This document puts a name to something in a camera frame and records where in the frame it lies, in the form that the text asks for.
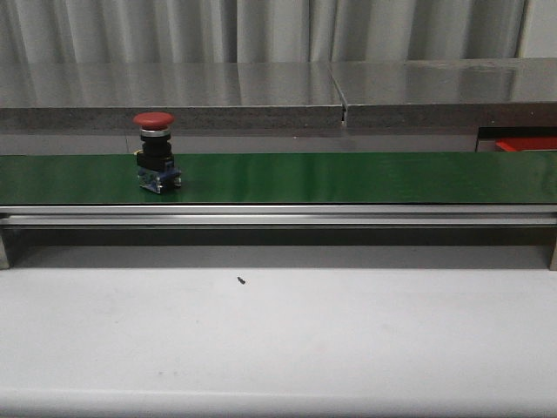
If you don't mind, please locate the left conveyor support leg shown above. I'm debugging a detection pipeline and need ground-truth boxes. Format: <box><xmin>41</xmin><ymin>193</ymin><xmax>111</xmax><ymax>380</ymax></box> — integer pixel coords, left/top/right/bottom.
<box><xmin>0</xmin><ymin>229</ymin><xmax>17</xmax><ymax>270</ymax></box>

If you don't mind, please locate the red plastic bin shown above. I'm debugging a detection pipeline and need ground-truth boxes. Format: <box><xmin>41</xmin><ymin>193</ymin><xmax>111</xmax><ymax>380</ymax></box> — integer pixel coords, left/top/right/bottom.
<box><xmin>495</xmin><ymin>137</ymin><xmax>557</xmax><ymax>152</ymax></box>

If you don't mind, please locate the grey curtain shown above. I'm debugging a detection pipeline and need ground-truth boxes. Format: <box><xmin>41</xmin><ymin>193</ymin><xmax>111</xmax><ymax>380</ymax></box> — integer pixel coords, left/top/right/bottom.
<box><xmin>1</xmin><ymin>1</ymin><xmax>527</xmax><ymax>64</ymax></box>

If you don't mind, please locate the grey stone slab right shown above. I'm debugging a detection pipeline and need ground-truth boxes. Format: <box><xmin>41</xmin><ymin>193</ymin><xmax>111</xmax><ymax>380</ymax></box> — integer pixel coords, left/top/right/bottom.
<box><xmin>331</xmin><ymin>58</ymin><xmax>556</xmax><ymax>128</ymax></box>

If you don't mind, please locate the conveyor support leg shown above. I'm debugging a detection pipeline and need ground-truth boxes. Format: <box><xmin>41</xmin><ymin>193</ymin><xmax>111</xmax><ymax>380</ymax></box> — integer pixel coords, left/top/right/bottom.
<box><xmin>0</xmin><ymin>229</ymin><xmax>17</xmax><ymax>270</ymax></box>
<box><xmin>545</xmin><ymin>227</ymin><xmax>557</xmax><ymax>272</ymax></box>

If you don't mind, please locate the right conveyor support leg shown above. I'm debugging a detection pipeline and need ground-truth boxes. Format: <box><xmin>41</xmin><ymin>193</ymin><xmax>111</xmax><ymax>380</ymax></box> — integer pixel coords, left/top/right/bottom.
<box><xmin>545</xmin><ymin>227</ymin><xmax>557</xmax><ymax>272</ymax></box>

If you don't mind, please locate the green conveyor belt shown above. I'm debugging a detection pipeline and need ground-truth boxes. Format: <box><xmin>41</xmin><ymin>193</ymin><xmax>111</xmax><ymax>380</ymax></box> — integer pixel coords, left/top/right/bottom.
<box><xmin>1</xmin><ymin>152</ymin><xmax>556</xmax><ymax>205</ymax></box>

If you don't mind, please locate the grey stone slab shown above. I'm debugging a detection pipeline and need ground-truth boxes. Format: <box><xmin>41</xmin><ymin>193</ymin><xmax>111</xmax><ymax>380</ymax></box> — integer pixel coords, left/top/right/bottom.
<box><xmin>1</xmin><ymin>63</ymin><xmax>343</xmax><ymax>131</ymax></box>
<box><xmin>331</xmin><ymin>58</ymin><xmax>556</xmax><ymax>128</ymax></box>

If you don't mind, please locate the red mushroom push button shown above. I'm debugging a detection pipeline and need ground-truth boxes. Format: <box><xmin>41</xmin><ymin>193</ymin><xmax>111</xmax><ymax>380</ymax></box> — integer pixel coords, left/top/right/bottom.
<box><xmin>133</xmin><ymin>111</ymin><xmax>182</xmax><ymax>194</ymax></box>

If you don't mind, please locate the aluminium conveyor frame rail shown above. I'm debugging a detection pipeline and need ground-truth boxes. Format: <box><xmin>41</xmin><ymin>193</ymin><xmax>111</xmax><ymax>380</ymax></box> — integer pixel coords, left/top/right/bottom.
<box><xmin>1</xmin><ymin>204</ymin><xmax>556</xmax><ymax>227</ymax></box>

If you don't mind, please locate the grey stone slab left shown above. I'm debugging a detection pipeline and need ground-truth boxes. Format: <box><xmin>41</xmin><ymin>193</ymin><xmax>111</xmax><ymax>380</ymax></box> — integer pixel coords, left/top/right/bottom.
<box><xmin>1</xmin><ymin>63</ymin><xmax>343</xmax><ymax>131</ymax></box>

